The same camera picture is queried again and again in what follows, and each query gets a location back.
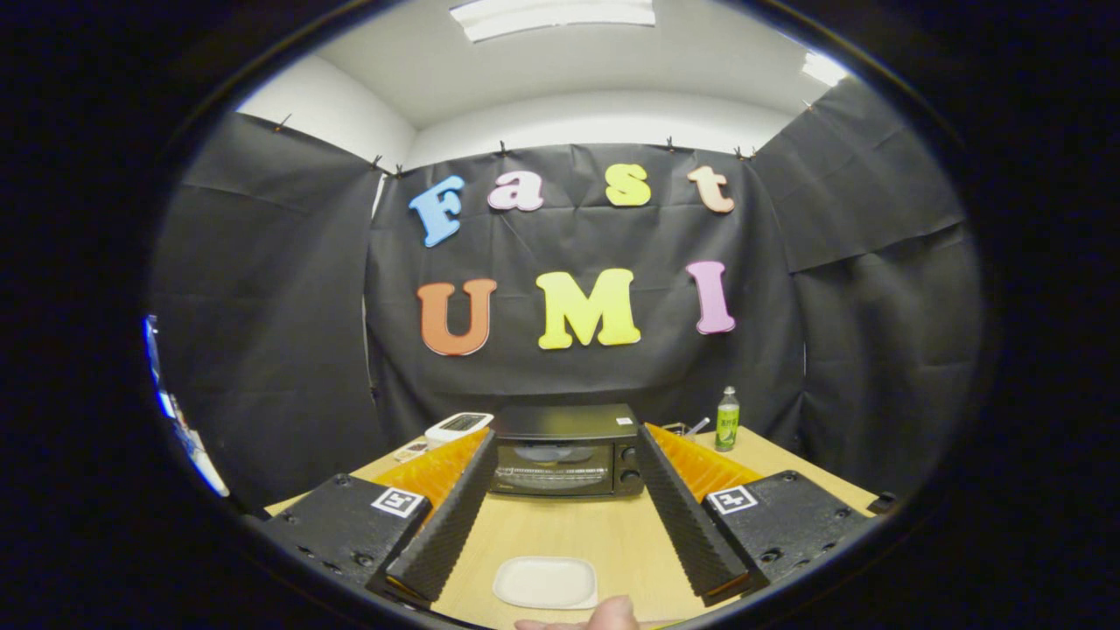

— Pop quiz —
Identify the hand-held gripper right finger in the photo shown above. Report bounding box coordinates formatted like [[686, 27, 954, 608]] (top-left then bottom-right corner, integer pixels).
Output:
[[636, 423, 876, 609]]

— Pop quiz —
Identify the white pop-up toaster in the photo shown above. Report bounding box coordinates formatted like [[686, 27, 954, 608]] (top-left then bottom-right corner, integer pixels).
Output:
[[424, 411, 495, 445]]

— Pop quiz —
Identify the small ceiling light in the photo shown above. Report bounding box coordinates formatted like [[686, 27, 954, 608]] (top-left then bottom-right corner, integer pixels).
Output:
[[801, 51, 851, 88]]

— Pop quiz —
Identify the white plate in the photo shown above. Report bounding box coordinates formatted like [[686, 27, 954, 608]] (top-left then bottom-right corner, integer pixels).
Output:
[[492, 556, 599, 611]]

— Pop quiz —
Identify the long ceiling light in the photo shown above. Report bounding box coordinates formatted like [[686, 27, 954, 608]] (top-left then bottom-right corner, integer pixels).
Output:
[[449, 0, 657, 43]]

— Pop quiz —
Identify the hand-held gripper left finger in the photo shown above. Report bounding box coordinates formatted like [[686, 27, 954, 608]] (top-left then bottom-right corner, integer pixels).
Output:
[[262, 426, 498, 611]]

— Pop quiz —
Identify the green drink bottle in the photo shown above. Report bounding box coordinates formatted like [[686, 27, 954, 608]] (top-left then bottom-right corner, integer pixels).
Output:
[[715, 386, 741, 452]]

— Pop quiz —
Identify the black toaster oven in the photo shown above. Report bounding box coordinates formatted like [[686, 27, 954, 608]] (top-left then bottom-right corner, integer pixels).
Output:
[[487, 403, 648, 500]]

